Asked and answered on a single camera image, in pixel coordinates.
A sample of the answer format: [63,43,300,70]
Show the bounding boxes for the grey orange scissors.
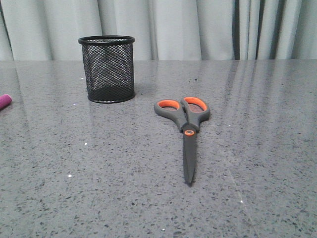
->
[154,97,211,185]

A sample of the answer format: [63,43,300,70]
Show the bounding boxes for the grey curtain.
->
[0,0,317,60]

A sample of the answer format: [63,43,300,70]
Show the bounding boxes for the black mesh pen bin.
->
[78,35,135,103]

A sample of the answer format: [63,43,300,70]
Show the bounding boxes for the magenta pen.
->
[0,94,12,110]

